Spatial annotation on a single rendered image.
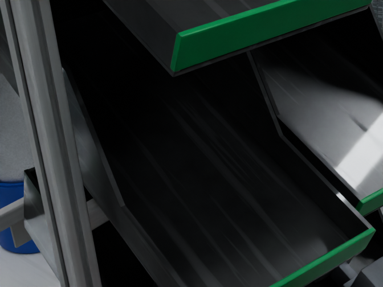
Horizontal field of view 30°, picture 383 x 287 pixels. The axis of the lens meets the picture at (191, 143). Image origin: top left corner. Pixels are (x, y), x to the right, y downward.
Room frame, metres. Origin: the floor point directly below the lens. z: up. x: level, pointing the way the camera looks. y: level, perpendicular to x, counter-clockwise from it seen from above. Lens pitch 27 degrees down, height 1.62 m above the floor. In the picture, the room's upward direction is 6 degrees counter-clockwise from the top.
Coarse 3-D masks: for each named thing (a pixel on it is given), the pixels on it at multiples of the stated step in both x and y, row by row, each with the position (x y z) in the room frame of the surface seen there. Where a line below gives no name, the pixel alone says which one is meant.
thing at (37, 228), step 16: (32, 176) 0.48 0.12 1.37; (32, 192) 0.48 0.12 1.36; (32, 208) 0.48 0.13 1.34; (32, 224) 0.49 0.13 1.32; (112, 224) 0.52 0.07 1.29; (48, 240) 0.47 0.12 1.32; (96, 240) 0.50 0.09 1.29; (112, 240) 0.50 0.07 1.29; (48, 256) 0.47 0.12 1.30; (96, 256) 0.49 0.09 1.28; (112, 256) 0.49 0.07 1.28; (128, 256) 0.49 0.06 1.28; (112, 272) 0.48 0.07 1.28; (128, 272) 0.48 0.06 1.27; (144, 272) 0.48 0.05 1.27
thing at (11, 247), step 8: (0, 184) 1.14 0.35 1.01; (8, 184) 1.13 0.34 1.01; (16, 184) 1.13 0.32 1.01; (0, 192) 1.13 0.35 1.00; (8, 192) 1.13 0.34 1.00; (16, 192) 1.12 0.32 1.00; (0, 200) 1.13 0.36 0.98; (8, 200) 1.13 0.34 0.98; (16, 200) 1.12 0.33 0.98; (0, 208) 1.14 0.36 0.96; (0, 232) 1.15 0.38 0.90; (8, 232) 1.13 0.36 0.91; (0, 240) 1.15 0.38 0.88; (8, 240) 1.14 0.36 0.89; (32, 240) 1.12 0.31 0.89; (8, 248) 1.14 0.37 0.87; (16, 248) 1.13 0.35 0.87; (24, 248) 1.12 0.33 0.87; (32, 248) 1.12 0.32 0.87
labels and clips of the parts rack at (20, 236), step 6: (0, 72) 0.56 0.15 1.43; (18, 222) 0.54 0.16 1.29; (12, 228) 0.54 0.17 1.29; (18, 228) 0.54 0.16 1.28; (24, 228) 0.55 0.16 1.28; (12, 234) 0.54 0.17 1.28; (18, 234) 0.54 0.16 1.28; (24, 234) 0.55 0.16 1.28; (18, 240) 0.54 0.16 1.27; (24, 240) 0.55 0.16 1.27; (18, 246) 0.54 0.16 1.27
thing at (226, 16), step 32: (128, 0) 0.33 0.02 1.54; (160, 0) 0.35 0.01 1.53; (192, 0) 0.35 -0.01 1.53; (224, 0) 0.36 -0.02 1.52; (256, 0) 0.36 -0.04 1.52; (288, 0) 0.33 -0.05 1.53; (320, 0) 0.34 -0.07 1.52; (352, 0) 0.36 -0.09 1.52; (160, 32) 0.31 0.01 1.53; (192, 32) 0.30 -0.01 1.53; (224, 32) 0.31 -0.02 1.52; (256, 32) 0.32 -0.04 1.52; (288, 32) 0.34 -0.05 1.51; (192, 64) 0.30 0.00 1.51
